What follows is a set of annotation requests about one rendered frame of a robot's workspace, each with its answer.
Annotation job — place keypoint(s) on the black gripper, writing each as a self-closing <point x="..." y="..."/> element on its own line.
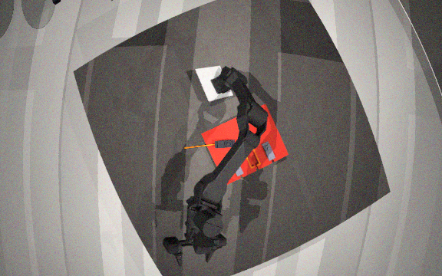
<point x="174" y="246"/>

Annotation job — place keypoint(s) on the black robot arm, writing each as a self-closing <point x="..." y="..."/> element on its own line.
<point x="205" y="206"/>

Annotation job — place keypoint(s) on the red flat rectangular plate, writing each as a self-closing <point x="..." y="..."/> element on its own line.
<point x="270" y="148"/>

